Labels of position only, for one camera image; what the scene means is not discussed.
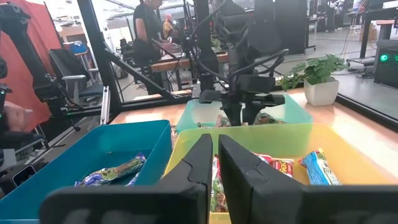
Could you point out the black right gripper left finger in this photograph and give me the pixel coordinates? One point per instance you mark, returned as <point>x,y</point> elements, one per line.
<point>192,174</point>

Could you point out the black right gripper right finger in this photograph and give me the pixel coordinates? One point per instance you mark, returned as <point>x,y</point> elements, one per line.
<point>245,186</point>

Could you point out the black phone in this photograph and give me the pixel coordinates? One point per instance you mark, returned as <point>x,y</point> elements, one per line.
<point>23,175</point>

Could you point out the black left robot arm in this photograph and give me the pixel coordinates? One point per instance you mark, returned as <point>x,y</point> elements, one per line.
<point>205,31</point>

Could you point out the white plant pot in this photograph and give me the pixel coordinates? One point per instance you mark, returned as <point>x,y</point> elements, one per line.
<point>321,93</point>

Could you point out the black aluminium station frame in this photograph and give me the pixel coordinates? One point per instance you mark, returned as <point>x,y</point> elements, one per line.
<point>94,34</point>

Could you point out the white purple granola bar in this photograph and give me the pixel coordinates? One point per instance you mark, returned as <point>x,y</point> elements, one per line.
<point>133,180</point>

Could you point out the black chair white armrest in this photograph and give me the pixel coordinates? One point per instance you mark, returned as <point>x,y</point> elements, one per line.
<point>62,65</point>

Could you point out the black computer tower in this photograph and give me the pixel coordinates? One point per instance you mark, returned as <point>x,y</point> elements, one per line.
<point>385,74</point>

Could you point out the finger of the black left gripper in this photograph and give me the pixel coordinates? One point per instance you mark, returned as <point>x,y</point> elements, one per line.
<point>252,112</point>
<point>233,113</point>

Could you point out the blue granola bar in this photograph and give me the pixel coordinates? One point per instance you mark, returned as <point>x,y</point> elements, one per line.
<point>320,169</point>

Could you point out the wooden table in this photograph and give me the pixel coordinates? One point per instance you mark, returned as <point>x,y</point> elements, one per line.
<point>168,64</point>

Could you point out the blue plastic bin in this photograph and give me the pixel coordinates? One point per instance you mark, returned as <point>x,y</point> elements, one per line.
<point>46,186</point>

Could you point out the black office desk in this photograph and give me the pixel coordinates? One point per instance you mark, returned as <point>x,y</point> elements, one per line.
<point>365,34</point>

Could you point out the person's hand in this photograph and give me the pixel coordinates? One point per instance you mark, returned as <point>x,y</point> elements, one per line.
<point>15,116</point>

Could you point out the teal plastic bin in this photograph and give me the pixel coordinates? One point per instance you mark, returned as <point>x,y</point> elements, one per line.
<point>202,112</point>

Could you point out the pink red granola bar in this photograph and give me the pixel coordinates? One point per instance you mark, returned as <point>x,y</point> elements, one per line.
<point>264,158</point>

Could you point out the person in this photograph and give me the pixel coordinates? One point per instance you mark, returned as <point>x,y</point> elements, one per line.
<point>146,25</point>
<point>168,28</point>

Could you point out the purple green granola bar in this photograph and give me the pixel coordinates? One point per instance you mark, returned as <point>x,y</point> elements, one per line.
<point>115,171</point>

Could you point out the black neighbouring robot arm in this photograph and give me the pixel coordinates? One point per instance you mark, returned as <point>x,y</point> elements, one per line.
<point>21,37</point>

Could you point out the brown green granola bar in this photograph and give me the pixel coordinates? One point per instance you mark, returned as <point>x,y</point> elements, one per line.
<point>269,119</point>

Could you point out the silver aluminium bracket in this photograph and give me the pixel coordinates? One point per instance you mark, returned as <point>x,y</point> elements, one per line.
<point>105,105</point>

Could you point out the white box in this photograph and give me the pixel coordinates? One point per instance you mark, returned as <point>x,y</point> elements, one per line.
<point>7,158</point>

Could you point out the green potted plant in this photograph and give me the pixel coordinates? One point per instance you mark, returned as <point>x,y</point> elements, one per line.
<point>317,70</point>

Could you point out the red partition panel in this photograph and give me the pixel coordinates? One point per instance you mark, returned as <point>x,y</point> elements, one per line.
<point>46,31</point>

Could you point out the yellow plastic bin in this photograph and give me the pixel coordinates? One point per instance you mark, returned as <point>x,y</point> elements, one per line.
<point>357,168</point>

